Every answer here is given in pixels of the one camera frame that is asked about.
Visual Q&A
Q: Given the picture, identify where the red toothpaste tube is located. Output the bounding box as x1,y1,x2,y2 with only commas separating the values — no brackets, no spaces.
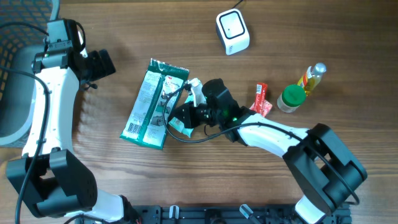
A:
250,82,268,113

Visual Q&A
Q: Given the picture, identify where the red small carton box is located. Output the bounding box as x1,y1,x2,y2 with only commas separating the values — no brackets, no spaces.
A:
254,100,272,117

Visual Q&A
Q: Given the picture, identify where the teal wipes packet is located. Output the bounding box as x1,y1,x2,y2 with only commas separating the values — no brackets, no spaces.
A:
167,93,197,139

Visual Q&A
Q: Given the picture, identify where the black mounting rail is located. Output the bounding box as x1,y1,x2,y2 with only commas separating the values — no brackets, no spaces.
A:
133,203,353,224

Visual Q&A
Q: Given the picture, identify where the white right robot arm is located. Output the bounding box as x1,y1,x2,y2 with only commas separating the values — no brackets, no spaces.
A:
168,103,368,223

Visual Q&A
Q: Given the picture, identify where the yellow oil bottle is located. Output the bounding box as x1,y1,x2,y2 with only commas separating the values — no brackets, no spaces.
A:
297,63,326,96

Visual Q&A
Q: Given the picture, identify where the green lid jar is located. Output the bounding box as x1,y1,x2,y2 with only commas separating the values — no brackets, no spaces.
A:
277,85,306,113

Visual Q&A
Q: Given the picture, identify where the white barcode scanner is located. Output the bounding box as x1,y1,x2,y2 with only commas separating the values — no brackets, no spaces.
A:
216,9,250,55

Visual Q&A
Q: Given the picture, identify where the green glove package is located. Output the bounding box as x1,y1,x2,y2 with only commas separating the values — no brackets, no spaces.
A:
120,58,189,150

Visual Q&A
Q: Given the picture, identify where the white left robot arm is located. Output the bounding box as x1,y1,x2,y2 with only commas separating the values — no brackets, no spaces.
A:
6,19,142,223

